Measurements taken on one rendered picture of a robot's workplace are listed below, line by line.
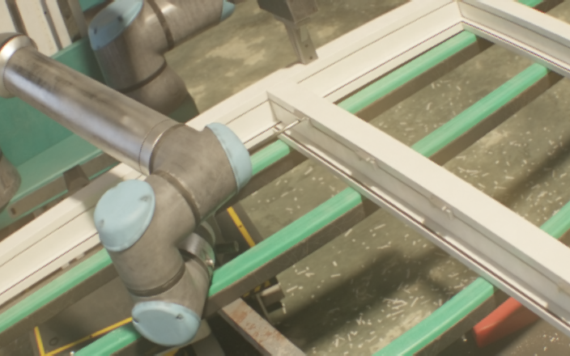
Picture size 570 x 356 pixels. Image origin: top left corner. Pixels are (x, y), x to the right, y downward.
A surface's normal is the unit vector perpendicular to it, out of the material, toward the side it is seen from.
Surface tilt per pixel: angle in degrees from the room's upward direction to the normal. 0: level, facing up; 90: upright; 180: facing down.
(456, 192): 0
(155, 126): 16
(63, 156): 0
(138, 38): 84
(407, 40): 90
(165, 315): 97
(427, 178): 0
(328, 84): 90
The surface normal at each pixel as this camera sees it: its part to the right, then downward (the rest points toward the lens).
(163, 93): 0.53, -0.11
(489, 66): -0.32, -0.81
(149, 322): -0.09, 0.65
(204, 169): 0.35, -0.36
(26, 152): 0.32, 0.40
